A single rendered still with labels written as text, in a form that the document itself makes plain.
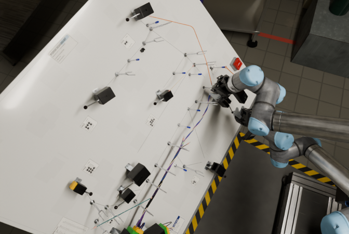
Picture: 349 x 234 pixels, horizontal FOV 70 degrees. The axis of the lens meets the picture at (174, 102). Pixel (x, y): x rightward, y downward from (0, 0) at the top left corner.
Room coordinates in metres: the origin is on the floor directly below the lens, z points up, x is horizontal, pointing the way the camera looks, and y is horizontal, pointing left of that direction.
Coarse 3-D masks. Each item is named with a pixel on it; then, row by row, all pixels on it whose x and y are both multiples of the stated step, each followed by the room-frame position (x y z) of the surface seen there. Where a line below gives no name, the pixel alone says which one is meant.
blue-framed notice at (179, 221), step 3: (180, 216) -0.01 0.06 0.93; (177, 219) -0.02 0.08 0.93; (180, 219) -0.02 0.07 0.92; (183, 219) -0.03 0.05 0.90; (174, 222) -0.03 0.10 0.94; (177, 222) -0.03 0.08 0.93; (180, 222) -0.04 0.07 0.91; (183, 222) -0.04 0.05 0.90; (174, 225) -0.05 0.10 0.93; (177, 225) -0.05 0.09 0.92; (180, 225) -0.05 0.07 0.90; (174, 228) -0.06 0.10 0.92; (177, 228) -0.06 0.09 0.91; (180, 228) -0.06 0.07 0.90; (174, 231) -0.07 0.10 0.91; (177, 231) -0.08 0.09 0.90
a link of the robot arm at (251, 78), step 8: (240, 72) 0.44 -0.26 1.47; (248, 72) 0.42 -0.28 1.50; (256, 72) 0.42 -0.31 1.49; (232, 80) 0.44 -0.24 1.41; (240, 80) 0.41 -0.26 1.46; (248, 80) 0.39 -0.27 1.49; (256, 80) 0.39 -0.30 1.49; (240, 88) 0.40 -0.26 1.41; (248, 88) 0.39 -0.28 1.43; (256, 88) 0.38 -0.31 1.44
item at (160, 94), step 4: (156, 92) 0.50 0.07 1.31; (160, 92) 0.50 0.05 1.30; (164, 92) 0.48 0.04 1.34; (168, 92) 0.47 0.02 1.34; (160, 96) 0.46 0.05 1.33; (164, 96) 0.45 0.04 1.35; (168, 96) 0.46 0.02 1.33; (172, 96) 0.46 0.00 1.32; (160, 100) 0.44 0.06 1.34; (164, 100) 0.44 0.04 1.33; (156, 104) 0.43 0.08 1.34
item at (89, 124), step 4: (88, 116) 0.38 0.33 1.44; (84, 120) 0.37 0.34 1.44; (88, 120) 0.37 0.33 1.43; (92, 120) 0.37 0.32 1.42; (84, 124) 0.35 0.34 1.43; (88, 124) 0.35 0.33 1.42; (92, 124) 0.36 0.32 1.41; (96, 124) 0.36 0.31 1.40; (84, 128) 0.34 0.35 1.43; (88, 128) 0.34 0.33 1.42; (92, 128) 0.34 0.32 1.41
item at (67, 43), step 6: (66, 36) 0.62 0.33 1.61; (60, 42) 0.59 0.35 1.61; (66, 42) 0.60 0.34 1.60; (72, 42) 0.60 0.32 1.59; (54, 48) 0.57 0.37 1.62; (60, 48) 0.58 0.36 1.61; (66, 48) 0.58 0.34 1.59; (72, 48) 0.58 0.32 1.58; (48, 54) 0.55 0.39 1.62; (54, 54) 0.55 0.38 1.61; (60, 54) 0.56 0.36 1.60; (66, 54) 0.56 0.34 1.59; (60, 60) 0.54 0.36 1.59
